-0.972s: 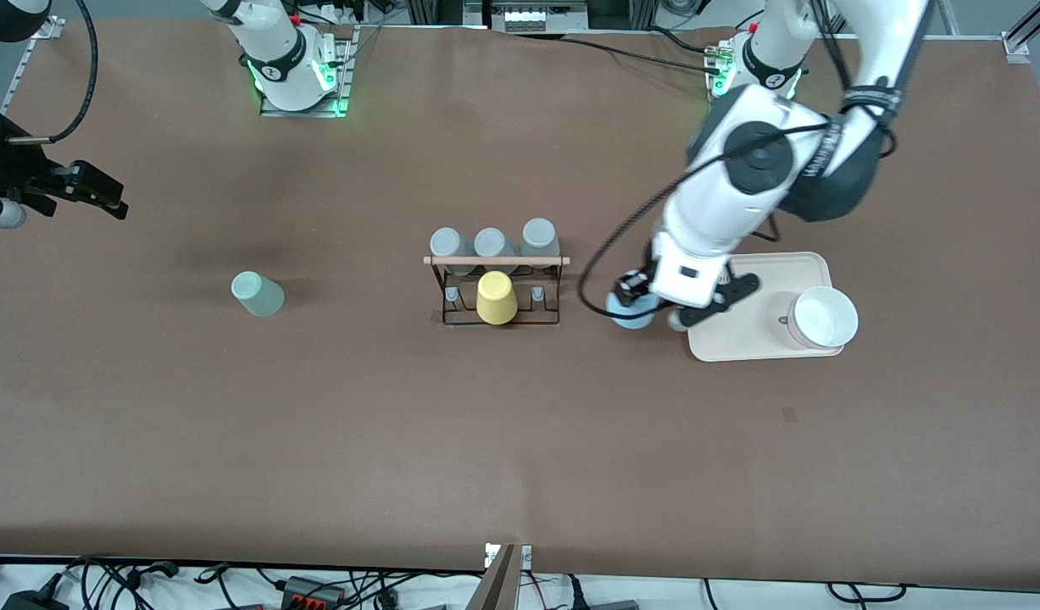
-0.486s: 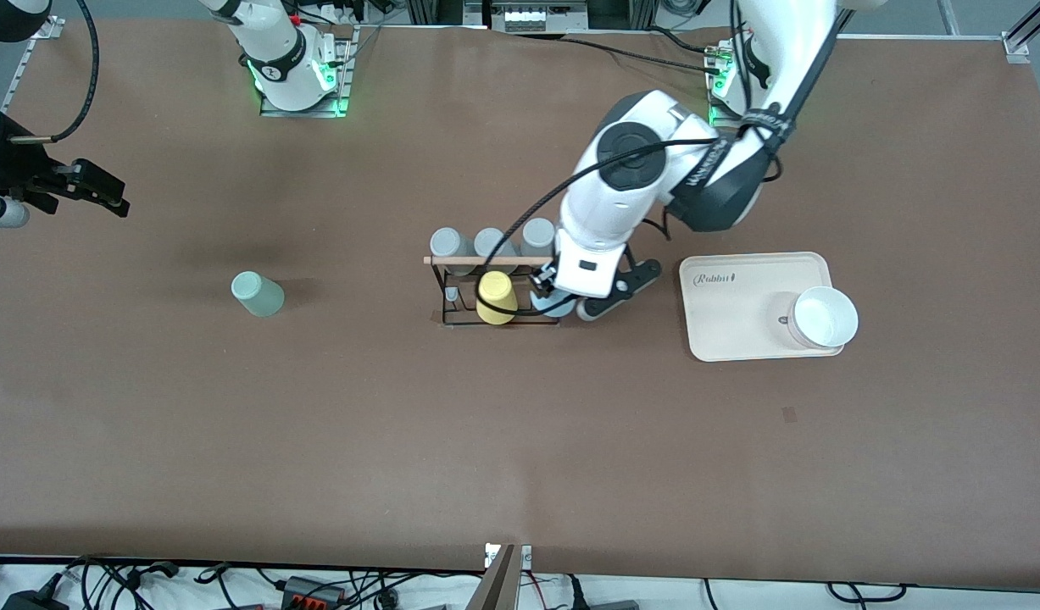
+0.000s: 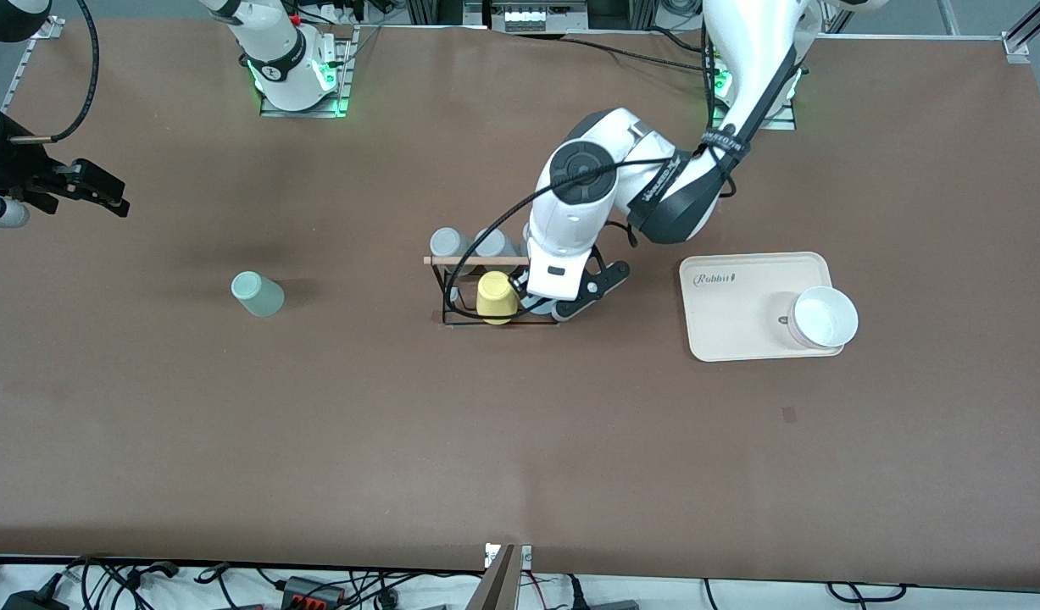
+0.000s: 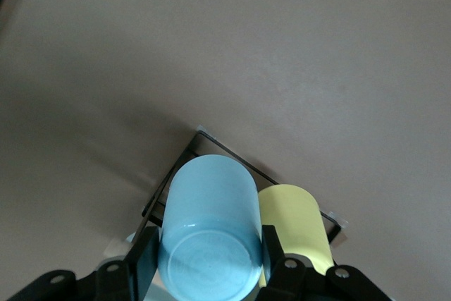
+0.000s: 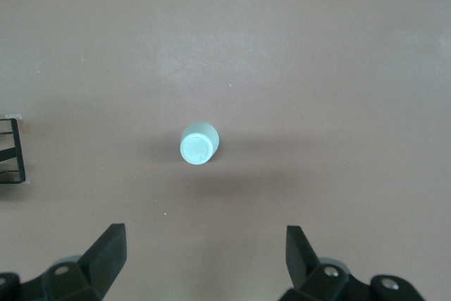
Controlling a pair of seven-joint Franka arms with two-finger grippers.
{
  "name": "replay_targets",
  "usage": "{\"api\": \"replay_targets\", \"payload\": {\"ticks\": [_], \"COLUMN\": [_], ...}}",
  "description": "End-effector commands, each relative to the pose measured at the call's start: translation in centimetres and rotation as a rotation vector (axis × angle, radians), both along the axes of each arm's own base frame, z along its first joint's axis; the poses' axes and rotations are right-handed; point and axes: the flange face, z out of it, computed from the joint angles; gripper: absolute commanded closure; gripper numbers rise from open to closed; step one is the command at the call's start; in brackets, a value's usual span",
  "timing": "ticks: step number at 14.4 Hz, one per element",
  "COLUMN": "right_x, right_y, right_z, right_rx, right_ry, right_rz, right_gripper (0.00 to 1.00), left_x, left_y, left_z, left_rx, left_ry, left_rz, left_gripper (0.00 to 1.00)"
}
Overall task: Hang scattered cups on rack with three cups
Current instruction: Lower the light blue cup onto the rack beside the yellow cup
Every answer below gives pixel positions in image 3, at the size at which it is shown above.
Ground pale green plastic cup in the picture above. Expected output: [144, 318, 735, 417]
[231, 271, 286, 319]

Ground black looped floor cable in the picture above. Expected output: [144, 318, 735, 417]
[827, 581, 908, 604]

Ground black orange power adapter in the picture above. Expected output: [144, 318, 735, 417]
[281, 576, 344, 609]

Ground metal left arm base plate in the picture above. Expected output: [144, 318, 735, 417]
[708, 51, 798, 130]

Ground black wire cup rack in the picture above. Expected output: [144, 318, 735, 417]
[423, 252, 563, 328]

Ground grey camera support post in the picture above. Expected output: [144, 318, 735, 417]
[467, 544, 520, 610]

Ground black tangled floor cables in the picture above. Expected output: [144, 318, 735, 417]
[0, 555, 487, 610]

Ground aluminium table edge rail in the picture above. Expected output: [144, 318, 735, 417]
[0, 17, 64, 115]

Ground beige plastic tray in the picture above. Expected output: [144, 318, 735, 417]
[679, 252, 832, 363]

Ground black cable on table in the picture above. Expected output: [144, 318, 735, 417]
[562, 25, 715, 75]

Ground grey plastic cup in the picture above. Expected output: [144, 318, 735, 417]
[429, 227, 475, 277]
[473, 227, 529, 259]

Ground yellow plastic cup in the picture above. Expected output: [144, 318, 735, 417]
[476, 270, 520, 325]

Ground white bowl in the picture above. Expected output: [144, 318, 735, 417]
[787, 286, 859, 351]

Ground white metal bracket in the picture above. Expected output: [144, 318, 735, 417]
[484, 543, 533, 569]

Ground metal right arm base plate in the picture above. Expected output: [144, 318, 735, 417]
[259, 25, 353, 118]

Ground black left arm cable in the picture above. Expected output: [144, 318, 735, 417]
[442, 17, 741, 323]

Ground white device with ports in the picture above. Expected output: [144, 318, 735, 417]
[503, 4, 588, 33]

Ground black power brick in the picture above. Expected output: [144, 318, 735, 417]
[1, 586, 67, 610]

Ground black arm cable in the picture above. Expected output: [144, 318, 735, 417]
[49, 0, 100, 145]
[442, 17, 741, 323]

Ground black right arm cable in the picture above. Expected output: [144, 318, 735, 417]
[49, 0, 100, 145]

